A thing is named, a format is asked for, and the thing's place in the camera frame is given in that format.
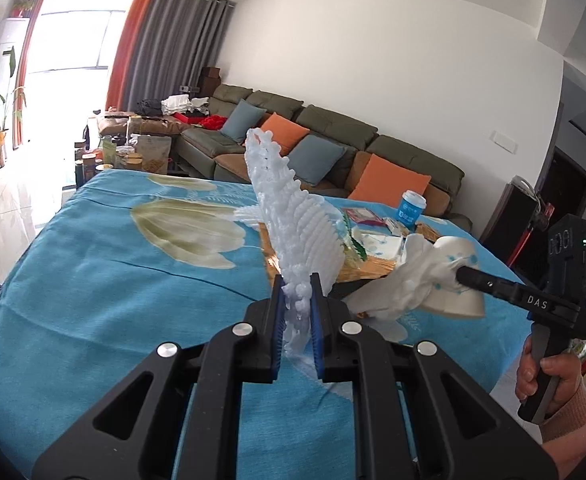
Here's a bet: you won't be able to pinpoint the white tissue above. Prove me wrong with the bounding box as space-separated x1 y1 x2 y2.
344 234 466 320

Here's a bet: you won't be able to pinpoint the gold foil snack bag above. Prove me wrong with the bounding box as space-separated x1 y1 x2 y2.
258 221 442 286

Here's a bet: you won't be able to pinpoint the white foam net sleeve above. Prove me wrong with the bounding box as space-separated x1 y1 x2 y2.
233 128 345 356

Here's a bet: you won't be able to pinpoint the person's right hand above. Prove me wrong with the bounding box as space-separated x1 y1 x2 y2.
515 335 582 416

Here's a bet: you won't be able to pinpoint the blue floral tablecloth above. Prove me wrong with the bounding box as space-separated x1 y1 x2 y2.
0 168 532 480

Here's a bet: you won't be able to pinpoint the orange cushion near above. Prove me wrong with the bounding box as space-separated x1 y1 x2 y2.
345 152 431 208

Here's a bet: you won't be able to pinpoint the orange cushion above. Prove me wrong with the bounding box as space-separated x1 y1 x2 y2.
261 113 310 156
345 152 431 208

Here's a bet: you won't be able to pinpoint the green sectional sofa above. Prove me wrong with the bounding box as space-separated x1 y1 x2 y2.
176 84 472 232

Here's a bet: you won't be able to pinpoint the blue cushion middle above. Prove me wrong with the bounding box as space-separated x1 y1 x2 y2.
287 134 346 185

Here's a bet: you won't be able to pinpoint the blue cushion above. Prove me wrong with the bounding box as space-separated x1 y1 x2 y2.
220 100 266 143
287 134 346 185

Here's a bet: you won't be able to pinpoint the cluttered coffee table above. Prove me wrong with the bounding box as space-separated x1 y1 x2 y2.
74 110 186 188

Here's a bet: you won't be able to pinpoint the orange cushion far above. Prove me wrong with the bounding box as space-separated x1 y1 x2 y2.
261 113 310 156

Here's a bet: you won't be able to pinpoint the red clothes on sofa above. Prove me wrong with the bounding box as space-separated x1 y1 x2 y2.
173 113 227 130

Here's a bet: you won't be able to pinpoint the blue cushion far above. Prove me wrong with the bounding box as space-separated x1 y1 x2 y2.
220 100 266 143

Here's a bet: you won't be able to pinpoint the grey orange curtain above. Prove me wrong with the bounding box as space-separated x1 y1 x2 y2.
106 0 235 110

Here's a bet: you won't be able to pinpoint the white air conditioner unit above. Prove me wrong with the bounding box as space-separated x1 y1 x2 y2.
0 18 28 128

